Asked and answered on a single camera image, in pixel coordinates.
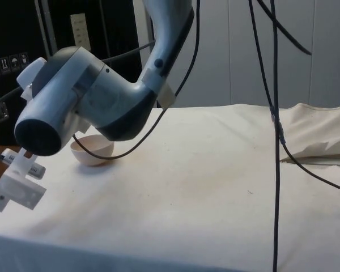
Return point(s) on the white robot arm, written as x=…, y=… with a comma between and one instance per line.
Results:
x=107, y=96

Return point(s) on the white bowl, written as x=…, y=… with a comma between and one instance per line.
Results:
x=90, y=156

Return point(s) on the black cabinet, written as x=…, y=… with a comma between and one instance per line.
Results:
x=17, y=28

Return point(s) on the white plastic bracket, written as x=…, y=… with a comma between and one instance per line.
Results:
x=17, y=187

